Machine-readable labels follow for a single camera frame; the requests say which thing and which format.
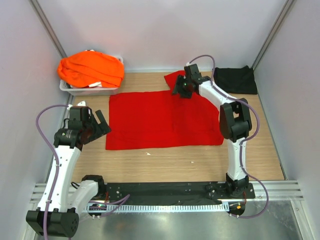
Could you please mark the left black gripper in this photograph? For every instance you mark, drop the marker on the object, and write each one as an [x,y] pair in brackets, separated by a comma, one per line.
[101,128]

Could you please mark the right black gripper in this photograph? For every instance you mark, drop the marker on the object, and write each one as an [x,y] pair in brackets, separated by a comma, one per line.
[178,87]

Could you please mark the red t-shirt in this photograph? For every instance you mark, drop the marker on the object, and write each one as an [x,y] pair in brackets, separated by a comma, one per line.
[159,119]

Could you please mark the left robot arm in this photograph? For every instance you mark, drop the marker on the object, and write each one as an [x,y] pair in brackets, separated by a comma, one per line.
[58,212]

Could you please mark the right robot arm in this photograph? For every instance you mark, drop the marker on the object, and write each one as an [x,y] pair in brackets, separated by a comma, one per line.
[234,123]

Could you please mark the white plastic basket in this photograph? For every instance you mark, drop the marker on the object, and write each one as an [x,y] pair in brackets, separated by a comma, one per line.
[98,91]

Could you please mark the white red garment in basket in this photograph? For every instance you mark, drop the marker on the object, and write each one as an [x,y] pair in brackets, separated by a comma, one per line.
[93,85]

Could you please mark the folded black t-shirt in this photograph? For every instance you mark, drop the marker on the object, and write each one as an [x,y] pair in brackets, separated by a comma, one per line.
[236,80]

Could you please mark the orange t-shirt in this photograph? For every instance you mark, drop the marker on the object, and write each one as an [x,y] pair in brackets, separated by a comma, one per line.
[88,67]

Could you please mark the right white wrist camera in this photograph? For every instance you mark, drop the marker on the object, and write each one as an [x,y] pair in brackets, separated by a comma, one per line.
[188,64]

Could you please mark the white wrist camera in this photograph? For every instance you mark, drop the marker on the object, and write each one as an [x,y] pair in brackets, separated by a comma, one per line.
[79,104]
[188,64]

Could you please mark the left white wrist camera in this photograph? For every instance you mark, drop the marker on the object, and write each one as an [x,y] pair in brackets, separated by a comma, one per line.
[79,104]

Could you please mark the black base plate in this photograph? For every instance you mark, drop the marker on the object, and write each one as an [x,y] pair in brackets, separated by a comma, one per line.
[175,193]

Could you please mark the slotted cable duct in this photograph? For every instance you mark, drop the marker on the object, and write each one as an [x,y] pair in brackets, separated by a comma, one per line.
[124,209]

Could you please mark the right corner post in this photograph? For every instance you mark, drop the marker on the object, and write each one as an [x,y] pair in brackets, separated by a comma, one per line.
[280,19]

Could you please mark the corner post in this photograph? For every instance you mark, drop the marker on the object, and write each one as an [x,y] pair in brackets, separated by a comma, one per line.
[280,19]
[48,27]

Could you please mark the left corner post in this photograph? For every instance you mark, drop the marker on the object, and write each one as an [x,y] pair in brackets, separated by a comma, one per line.
[48,27]

